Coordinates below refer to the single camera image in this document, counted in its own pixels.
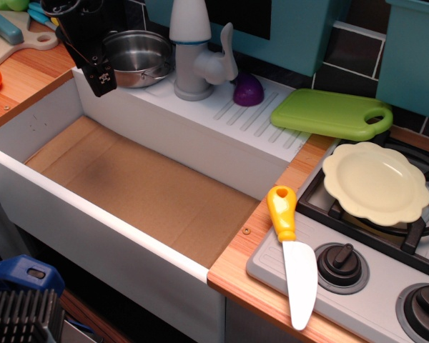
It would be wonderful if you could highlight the teal toy utensil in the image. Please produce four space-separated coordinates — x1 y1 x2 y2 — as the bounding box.
27 1 57 31

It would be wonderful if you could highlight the purple toy eggplant half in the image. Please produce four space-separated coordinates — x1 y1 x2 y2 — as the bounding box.
233 71 265 106

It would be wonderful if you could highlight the beige wooden cutting board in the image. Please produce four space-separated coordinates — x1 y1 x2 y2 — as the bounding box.
0 11 59 64

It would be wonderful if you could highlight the black ribbed heat sink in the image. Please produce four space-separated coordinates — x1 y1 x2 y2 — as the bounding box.
0 289 65 342

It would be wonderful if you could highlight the blue clamp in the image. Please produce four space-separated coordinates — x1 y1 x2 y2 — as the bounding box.
0 254 65 296

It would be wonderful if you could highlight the black stove knob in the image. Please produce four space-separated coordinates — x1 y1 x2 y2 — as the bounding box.
315 242 370 295
395 283 429 342

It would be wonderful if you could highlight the grey toy faucet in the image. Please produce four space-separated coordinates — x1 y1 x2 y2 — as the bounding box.
169 0 238 101

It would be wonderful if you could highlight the teal handled toy knife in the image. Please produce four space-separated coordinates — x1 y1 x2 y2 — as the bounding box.
0 14 24 45

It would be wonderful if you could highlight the cardboard sheet in sink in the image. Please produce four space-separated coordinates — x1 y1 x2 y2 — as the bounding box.
26 117 258 267

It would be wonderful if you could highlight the green plastic cutting board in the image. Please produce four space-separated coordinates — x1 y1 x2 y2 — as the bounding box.
270 89 393 141

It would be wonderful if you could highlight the yellow handled toy knife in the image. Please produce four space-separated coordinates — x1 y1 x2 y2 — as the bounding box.
266 186 318 331

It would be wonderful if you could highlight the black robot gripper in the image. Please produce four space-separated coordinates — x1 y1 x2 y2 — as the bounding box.
41 1 117 97

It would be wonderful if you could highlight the cream scalloped plate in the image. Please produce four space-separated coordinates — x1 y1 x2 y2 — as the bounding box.
322 141 429 227

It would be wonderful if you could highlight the teal cabinet at right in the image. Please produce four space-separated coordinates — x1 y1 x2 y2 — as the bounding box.
376 1 429 117

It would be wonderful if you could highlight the green toy vegetable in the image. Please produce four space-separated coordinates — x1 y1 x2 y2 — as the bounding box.
0 0 30 11

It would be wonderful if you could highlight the small stainless steel pot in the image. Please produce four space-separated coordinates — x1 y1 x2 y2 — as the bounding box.
103 30 174 89

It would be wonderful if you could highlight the black burner grate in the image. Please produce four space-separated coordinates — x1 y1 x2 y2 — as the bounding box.
297 131 429 275

